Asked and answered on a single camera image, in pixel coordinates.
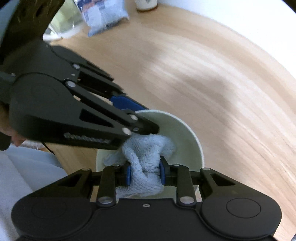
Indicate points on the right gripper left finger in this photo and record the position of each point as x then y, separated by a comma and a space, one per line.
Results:
112, 177

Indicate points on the person left hand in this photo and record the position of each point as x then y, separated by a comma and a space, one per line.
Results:
6, 128

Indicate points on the light blue terry cloth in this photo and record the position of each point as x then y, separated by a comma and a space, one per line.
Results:
143, 152

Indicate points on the patterned tumbler with red lid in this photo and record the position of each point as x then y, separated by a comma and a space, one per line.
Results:
146, 5

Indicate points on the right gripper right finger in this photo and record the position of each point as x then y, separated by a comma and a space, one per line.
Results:
179, 176

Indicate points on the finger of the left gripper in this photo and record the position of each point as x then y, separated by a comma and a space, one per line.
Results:
122, 101
134, 121

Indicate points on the blue white snack packet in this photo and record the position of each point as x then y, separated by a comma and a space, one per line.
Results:
101, 16

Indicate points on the clear glass pitcher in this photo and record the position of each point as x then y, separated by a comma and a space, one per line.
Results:
66, 23

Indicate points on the cream white bowl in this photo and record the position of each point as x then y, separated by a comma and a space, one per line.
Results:
188, 148

